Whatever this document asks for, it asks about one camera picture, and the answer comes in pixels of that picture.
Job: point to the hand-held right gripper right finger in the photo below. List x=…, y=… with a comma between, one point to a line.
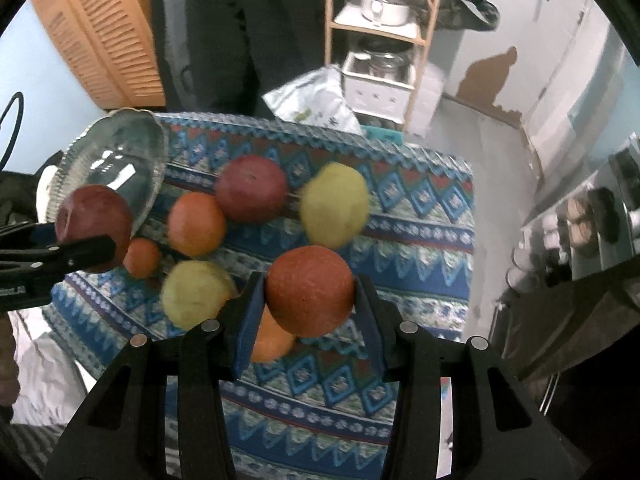
x=372, y=325

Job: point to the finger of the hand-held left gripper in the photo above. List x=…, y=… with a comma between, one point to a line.
x=85, y=255
x=40, y=232

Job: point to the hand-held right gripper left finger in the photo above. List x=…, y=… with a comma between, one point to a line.
x=249, y=327

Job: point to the red apple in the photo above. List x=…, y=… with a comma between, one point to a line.
x=92, y=212
x=251, y=188

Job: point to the small tangerine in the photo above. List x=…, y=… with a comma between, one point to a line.
x=141, y=258

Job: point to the yellow pear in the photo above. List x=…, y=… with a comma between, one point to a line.
x=335, y=204
x=195, y=294

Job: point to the large orange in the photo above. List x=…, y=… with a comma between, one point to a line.
x=310, y=290

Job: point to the clear glass bowl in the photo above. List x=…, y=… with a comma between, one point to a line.
x=112, y=157

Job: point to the medium orange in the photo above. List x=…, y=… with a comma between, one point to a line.
x=196, y=224

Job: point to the person's left forearm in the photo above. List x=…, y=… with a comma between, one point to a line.
x=7, y=360

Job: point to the black bag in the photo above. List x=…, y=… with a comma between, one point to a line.
x=17, y=195

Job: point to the white rounded object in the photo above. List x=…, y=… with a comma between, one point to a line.
x=47, y=185

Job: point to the grey bed sheet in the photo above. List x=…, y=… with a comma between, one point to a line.
x=45, y=370

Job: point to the blue patterned tablecloth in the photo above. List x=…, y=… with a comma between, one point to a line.
x=425, y=240

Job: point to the teal box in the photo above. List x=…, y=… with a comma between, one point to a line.
x=381, y=135

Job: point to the steel counter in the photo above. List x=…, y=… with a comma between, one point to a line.
x=595, y=280

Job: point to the brown-lidded jar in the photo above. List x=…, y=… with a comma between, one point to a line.
x=575, y=208
x=581, y=231

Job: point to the printed plastic bag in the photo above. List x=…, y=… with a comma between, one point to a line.
x=312, y=100

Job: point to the white storage box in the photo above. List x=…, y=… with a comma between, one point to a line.
x=377, y=90

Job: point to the steel pot in box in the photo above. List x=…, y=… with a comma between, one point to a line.
x=382, y=60

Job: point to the wooden shelf rack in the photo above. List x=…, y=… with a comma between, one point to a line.
x=330, y=10

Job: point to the steel cooking pot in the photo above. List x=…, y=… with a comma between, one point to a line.
x=385, y=6

